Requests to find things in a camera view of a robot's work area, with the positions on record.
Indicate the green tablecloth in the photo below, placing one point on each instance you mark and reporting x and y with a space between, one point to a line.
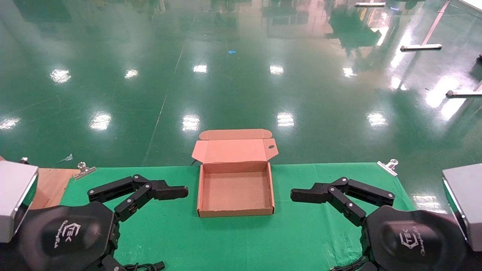
233 241

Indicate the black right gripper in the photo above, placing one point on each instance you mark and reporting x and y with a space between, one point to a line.
414 241

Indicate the white table foot bar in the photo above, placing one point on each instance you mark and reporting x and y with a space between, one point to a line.
463 93
371 4

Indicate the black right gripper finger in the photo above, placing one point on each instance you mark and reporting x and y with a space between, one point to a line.
308 194

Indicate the silver binder clip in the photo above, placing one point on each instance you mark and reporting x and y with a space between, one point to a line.
388 167
83 171
24 160

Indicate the open brown cardboard box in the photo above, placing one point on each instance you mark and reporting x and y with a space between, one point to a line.
235 190

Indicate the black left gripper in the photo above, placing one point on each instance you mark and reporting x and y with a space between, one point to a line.
64 237

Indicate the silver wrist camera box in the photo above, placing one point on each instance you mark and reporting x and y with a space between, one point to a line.
467 203
15 199

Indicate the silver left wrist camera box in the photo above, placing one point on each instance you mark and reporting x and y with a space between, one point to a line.
15 199

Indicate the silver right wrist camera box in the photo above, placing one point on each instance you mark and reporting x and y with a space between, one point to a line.
467 203

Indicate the white table leg frame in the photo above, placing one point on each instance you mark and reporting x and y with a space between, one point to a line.
421 47

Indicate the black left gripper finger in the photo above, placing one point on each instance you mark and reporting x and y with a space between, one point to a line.
169 192

